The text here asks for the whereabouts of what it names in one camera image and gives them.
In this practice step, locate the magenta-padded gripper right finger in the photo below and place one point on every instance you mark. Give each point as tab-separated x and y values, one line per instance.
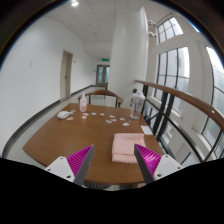
151	161

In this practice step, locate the pink towel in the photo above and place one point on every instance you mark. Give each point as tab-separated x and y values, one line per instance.
125	146

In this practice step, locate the round ceiling light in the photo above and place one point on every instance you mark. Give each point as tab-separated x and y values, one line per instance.
75	4

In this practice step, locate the tall black-framed window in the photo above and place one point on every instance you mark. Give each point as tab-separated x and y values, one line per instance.
216	93
171	63

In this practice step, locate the clear shaker bottle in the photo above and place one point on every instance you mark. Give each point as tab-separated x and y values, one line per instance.
137	106

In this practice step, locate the brown wooden chair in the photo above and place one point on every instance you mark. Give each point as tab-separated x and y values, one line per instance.
101	92

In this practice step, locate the arched black-framed window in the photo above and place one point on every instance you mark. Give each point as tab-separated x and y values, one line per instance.
170	30

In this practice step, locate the black railing with wooden handrail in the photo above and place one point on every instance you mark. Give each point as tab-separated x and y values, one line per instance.
186	100

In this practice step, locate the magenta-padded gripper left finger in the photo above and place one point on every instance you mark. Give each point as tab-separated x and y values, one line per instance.
78	161

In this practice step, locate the green exit sign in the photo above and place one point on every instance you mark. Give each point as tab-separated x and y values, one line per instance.
105	60

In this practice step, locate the grey double door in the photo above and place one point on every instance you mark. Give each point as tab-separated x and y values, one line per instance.
102	75

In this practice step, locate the white paper card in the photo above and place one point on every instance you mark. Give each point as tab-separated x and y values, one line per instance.
146	130

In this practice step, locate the small wrapped packet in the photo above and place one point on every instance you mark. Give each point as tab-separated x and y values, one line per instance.
122	119
113	120
112	116
93	113
102	114
73	110
84	117
85	114
125	124
70	118
108	121

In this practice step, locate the white bottle with orange label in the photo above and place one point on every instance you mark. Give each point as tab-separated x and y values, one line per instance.
83	104

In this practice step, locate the white side door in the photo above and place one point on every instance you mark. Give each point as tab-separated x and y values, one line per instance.
65	75

